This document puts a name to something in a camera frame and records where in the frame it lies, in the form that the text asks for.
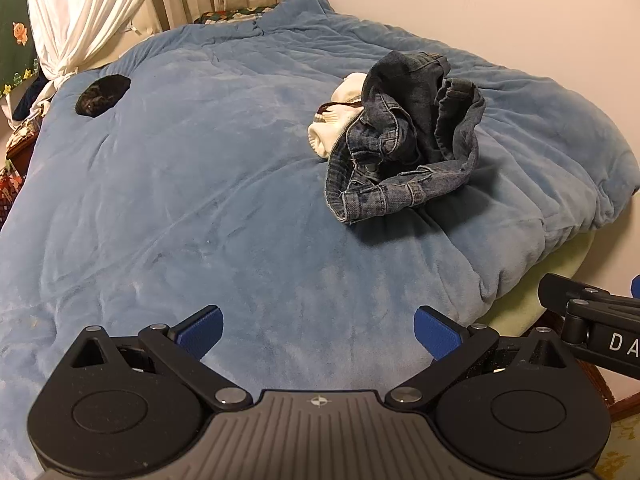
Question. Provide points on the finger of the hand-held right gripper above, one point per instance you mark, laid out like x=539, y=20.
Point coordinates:
x=565, y=292
x=636, y=286

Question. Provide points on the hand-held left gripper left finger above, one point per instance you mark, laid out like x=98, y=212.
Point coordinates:
x=202, y=332

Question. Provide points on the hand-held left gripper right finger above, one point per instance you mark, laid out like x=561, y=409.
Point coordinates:
x=435, y=334

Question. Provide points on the blue denim jeans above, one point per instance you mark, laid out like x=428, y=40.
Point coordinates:
x=400, y=195

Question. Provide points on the white printed garment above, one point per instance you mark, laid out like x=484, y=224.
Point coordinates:
x=330, y=130

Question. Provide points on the light green bed sheet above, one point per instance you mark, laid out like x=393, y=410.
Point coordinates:
x=525, y=305

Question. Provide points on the blue plush blanket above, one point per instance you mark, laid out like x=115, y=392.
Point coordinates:
x=200, y=185

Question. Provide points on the red patterned tablecloth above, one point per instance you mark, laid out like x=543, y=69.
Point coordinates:
x=7, y=190

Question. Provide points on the wooden cabinet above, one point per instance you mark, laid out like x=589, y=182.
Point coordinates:
x=20, y=152

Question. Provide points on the black fuzzy round patch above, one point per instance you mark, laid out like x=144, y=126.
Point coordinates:
x=102, y=95

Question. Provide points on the navy cloth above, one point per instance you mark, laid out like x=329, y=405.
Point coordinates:
x=27, y=102

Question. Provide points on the patterned quilt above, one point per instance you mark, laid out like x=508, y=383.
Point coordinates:
x=225, y=15

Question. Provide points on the white curtain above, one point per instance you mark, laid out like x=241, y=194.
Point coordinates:
x=80, y=10

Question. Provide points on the green printed cloth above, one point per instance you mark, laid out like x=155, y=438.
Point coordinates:
x=15, y=35

